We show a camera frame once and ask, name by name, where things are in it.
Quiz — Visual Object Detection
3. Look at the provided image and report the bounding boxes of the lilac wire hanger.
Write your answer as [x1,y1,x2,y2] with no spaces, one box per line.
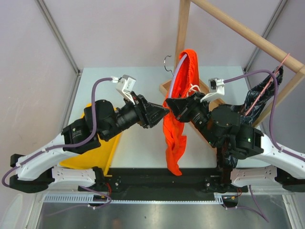
[165,52,193,99]

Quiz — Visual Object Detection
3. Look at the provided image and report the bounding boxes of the wooden clothes rack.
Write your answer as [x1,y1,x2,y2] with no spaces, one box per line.
[158,0,305,152]

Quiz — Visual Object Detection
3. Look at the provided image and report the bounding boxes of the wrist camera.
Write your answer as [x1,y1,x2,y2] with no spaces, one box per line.
[111,75,136,102]
[200,78,225,102]

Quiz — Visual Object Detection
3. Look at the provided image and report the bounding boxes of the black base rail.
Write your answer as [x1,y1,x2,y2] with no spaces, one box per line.
[91,167,239,193]

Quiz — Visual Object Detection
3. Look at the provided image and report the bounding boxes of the dark patterned shorts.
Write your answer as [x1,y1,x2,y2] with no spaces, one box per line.
[217,75,275,168]

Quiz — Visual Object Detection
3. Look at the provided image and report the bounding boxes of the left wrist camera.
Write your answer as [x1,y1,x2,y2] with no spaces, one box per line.
[111,75,136,102]

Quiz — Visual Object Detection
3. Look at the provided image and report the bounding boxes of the orange shorts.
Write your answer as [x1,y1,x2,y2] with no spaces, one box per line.
[163,49,200,176]

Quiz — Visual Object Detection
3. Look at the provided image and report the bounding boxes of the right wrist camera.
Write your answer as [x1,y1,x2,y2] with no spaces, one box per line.
[200,78,225,102]

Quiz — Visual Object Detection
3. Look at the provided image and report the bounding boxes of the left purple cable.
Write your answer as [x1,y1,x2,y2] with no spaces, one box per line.
[1,77,120,188]

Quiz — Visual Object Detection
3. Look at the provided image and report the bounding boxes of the pink wire hanger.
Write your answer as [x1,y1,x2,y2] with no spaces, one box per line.
[245,52,291,116]

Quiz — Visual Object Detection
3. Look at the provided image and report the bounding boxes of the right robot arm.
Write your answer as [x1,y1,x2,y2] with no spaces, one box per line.
[165,92,305,193]

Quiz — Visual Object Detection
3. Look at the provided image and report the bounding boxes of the white cable duct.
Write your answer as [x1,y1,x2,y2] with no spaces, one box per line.
[43,193,224,205]

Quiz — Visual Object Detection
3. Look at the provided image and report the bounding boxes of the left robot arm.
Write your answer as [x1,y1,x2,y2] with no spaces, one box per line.
[8,94,170,193]

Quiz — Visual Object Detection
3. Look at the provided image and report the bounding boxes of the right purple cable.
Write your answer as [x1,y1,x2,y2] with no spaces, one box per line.
[224,69,305,158]

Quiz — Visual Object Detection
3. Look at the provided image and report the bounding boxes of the purple cable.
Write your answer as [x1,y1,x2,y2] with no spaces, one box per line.
[1,77,120,188]
[224,69,305,158]

